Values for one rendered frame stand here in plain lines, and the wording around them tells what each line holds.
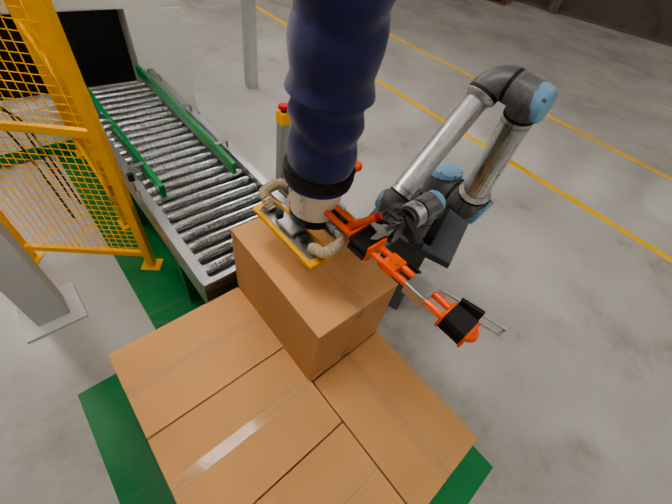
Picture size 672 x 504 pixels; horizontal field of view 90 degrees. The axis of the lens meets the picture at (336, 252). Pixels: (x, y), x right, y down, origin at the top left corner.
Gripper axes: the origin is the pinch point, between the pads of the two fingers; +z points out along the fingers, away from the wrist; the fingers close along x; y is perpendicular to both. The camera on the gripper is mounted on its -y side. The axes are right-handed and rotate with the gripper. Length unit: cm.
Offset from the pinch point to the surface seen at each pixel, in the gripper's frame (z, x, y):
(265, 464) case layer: 52, -69, -17
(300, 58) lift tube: 12, 46, 26
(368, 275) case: -12.1, -29.5, 4.6
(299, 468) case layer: 43, -69, -26
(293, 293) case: 16.8, -29.4, 15.3
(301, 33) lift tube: 11, 50, 26
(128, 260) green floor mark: 50, -124, 151
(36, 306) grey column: 101, -106, 129
